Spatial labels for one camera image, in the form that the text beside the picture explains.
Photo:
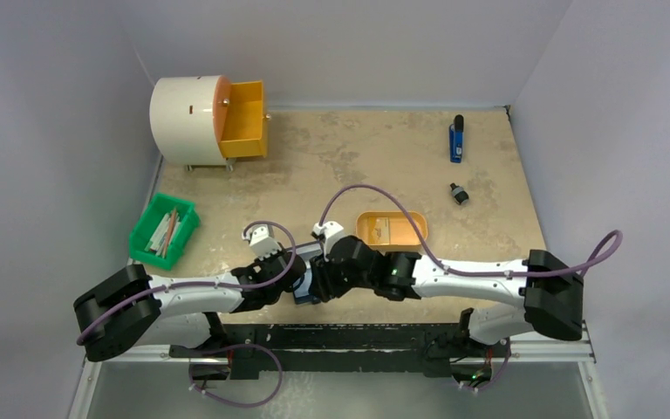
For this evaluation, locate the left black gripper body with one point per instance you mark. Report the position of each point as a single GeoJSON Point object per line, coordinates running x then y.
{"type": "Point", "coordinates": [269, 260]}

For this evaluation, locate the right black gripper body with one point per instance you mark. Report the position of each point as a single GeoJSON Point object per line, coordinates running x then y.
{"type": "Point", "coordinates": [321, 278]}

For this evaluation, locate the blue leather card holder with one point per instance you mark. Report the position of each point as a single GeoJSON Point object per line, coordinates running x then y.
{"type": "Point", "coordinates": [301, 288]}

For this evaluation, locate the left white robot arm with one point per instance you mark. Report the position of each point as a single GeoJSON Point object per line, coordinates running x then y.
{"type": "Point", "coordinates": [132, 308]}

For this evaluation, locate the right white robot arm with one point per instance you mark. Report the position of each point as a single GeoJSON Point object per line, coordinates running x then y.
{"type": "Point", "coordinates": [538, 293]}

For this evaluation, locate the beige credit card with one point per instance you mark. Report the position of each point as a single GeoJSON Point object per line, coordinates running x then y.
{"type": "Point", "coordinates": [378, 230]}

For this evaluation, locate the tan oval plastic tray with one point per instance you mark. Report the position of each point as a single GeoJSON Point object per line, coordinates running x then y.
{"type": "Point", "coordinates": [403, 236]}

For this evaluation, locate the sticks in green bin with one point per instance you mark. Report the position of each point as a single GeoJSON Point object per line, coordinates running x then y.
{"type": "Point", "coordinates": [164, 233]}

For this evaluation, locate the green plastic bin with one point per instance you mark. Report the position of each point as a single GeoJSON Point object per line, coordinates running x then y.
{"type": "Point", "coordinates": [159, 205]}

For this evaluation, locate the small black grey knob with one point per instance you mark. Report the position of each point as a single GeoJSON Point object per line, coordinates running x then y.
{"type": "Point", "coordinates": [459, 194]}

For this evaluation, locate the orange plastic drawer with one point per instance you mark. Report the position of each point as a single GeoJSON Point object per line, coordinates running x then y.
{"type": "Point", "coordinates": [245, 132]}

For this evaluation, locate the white cylindrical drawer cabinet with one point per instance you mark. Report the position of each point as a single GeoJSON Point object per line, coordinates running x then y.
{"type": "Point", "coordinates": [187, 117]}

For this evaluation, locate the blue black utility tool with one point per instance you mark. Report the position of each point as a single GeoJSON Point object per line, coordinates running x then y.
{"type": "Point", "coordinates": [456, 139]}

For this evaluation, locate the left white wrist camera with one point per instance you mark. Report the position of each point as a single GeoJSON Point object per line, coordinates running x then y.
{"type": "Point", "coordinates": [261, 241]}

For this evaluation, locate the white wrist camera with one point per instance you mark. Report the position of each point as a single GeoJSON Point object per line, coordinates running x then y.
{"type": "Point", "coordinates": [328, 234]}
{"type": "Point", "coordinates": [261, 241]}

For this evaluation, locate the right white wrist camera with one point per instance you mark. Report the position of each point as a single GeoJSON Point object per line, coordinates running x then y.
{"type": "Point", "coordinates": [328, 234]}

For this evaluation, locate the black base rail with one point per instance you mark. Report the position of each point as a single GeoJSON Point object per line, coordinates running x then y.
{"type": "Point", "coordinates": [435, 350]}

